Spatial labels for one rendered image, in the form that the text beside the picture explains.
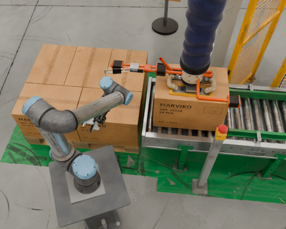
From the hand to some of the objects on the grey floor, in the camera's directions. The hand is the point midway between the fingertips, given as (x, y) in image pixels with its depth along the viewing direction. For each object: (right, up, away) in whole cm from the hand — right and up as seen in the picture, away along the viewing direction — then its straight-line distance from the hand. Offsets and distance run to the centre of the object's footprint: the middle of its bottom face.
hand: (86, 129), depth 196 cm
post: (+94, -61, +90) cm, 144 cm away
